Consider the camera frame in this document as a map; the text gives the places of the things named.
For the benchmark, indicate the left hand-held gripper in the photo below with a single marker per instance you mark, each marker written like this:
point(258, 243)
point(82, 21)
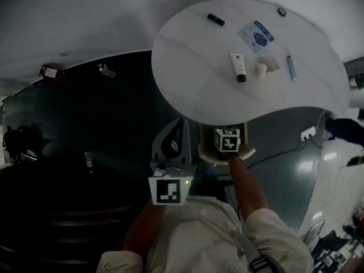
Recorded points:
point(169, 192)

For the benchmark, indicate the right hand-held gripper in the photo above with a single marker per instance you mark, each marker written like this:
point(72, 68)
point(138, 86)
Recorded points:
point(229, 142)

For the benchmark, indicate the white round table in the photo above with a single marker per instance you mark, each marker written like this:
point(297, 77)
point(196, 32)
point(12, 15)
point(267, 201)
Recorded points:
point(199, 75)

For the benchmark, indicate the person's right forearm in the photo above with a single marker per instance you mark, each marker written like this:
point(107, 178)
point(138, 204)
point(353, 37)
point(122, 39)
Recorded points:
point(247, 186)

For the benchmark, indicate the person's left forearm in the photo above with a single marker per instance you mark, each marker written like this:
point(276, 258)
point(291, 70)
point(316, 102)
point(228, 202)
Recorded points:
point(145, 226)

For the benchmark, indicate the person's dark trousers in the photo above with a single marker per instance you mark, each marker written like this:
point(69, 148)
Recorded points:
point(207, 181)

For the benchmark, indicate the white tube with black cap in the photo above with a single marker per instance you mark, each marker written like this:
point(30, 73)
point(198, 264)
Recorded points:
point(237, 65)

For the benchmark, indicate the white power strip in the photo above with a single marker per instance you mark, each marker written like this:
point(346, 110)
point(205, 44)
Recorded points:
point(308, 133)

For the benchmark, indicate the clear bottle with red label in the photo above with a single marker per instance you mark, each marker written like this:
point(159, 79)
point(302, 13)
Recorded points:
point(89, 159)

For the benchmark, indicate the cream patterned shirt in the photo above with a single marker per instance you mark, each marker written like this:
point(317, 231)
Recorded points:
point(199, 237)

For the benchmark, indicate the clear bag of pads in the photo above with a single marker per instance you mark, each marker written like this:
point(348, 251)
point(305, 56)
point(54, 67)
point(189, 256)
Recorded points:
point(271, 61)

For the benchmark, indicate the slim blue tube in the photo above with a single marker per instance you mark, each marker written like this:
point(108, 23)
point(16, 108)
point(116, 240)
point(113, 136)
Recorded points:
point(291, 68)

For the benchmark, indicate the blue and white packet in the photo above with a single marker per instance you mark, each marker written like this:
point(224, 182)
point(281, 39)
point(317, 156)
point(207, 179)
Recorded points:
point(256, 36)

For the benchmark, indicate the black lipstick tube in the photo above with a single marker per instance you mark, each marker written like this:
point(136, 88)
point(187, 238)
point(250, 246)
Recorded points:
point(216, 19)

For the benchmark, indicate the grey metal chair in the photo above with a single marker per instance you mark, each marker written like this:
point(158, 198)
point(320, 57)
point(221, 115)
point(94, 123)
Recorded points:
point(314, 232)

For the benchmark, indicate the small round black case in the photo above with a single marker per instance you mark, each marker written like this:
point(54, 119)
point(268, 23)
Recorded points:
point(281, 11)

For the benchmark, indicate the green potted plant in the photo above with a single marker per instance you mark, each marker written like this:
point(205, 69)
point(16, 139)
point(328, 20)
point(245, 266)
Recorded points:
point(357, 81)

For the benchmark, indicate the red fire extinguisher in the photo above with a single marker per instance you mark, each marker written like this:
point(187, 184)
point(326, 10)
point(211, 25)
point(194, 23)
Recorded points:
point(51, 73)

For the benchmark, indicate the black office chair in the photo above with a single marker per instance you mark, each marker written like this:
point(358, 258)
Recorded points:
point(332, 242)

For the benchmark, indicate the black backpack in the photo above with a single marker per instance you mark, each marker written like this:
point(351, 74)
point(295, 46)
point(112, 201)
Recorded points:
point(25, 144)

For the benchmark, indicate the grey cabinet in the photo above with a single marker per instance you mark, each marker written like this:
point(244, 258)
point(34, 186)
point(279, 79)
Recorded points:
point(355, 67)

